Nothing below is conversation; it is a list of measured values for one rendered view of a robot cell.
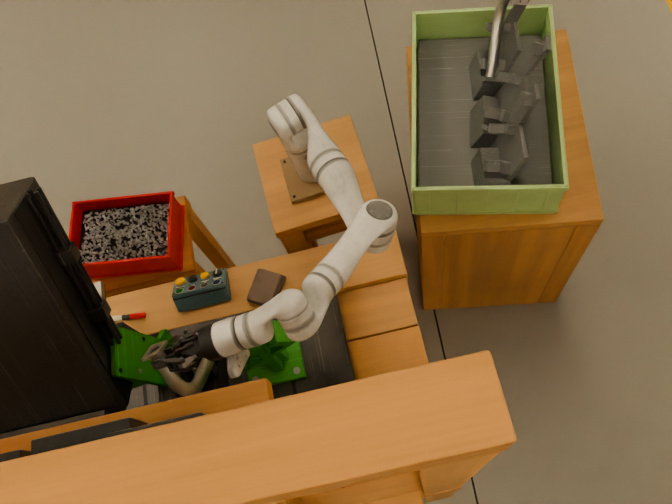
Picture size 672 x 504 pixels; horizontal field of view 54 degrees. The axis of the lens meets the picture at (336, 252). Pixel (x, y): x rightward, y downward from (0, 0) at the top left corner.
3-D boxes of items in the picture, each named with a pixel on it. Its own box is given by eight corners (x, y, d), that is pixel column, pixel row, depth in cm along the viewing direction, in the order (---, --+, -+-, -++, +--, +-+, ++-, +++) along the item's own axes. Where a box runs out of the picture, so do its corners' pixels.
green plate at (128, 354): (142, 350, 164) (82, 335, 145) (170, 341, 161) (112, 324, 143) (146, 396, 159) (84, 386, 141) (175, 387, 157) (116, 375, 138)
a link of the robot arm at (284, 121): (275, 131, 165) (292, 163, 181) (307, 111, 165) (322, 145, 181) (258, 106, 169) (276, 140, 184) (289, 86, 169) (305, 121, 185)
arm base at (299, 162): (293, 162, 199) (277, 134, 184) (321, 150, 199) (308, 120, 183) (303, 187, 196) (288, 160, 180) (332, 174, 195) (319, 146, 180)
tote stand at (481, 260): (411, 163, 292) (405, 45, 219) (531, 152, 286) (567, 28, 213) (422, 310, 266) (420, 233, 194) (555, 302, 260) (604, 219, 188)
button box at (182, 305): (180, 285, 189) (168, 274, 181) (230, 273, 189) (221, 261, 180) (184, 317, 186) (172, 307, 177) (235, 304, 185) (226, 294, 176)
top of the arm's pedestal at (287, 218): (254, 150, 209) (251, 144, 206) (351, 120, 209) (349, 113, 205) (277, 239, 197) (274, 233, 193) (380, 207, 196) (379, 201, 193)
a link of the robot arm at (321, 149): (354, 171, 164) (322, 192, 163) (304, 106, 178) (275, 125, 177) (345, 150, 156) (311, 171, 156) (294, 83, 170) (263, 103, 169)
